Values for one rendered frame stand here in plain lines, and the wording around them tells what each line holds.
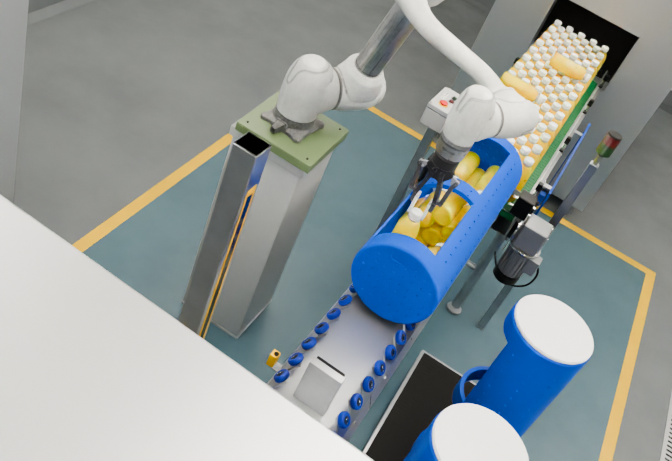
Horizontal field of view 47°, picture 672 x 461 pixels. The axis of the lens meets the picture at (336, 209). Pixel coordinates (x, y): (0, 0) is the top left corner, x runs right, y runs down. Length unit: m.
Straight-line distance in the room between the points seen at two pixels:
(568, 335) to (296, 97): 1.20
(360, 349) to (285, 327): 1.24
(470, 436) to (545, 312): 0.63
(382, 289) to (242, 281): 0.98
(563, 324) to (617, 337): 1.90
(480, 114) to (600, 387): 2.40
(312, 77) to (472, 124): 0.80
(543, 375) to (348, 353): 0.64
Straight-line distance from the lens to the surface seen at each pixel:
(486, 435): 2.18
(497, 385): 2.64
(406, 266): 2.24
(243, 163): 1.55
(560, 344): 2.55
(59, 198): 3.82
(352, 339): 2.33
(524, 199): 3.11
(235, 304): 3.28
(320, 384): 2.06
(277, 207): 2.87
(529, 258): 3.32
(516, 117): 2.13
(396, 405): 3.28
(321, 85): 2.68
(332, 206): 4.21
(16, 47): 2.92
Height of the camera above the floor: 2.62
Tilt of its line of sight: 39 degrees down
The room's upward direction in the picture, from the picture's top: 24 degrees clockwise
